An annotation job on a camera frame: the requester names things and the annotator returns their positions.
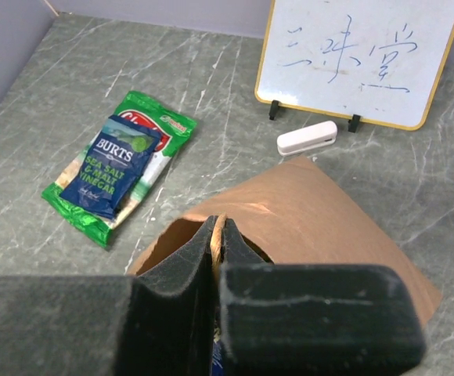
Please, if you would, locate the blue burts crisps bag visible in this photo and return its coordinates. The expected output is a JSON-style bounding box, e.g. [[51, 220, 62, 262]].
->
[[59, 115, 160, 220], [211, 342, 224, 376]]

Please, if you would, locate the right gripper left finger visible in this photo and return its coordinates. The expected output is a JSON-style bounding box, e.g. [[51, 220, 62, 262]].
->
[[0, 218, 214, 375]]

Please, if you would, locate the brown paper bag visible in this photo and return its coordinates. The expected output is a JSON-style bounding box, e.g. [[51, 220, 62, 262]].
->
[[128, 157, 442, 324]]

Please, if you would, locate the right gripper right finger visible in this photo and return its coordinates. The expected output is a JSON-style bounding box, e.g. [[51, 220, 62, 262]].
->
[[217, 218, 426, 375]]

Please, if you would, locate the white whiteboard eraser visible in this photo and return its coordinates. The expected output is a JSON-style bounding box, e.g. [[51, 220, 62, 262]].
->
[[276, 121, 337, 157]]

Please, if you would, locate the small whiteboard yellow frame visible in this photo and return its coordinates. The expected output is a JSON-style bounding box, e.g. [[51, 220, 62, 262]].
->
[[254, 0, 454, 131]]

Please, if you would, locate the green cassava chips bag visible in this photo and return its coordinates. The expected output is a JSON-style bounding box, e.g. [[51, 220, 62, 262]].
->
[[41, 91, 197, 247]]

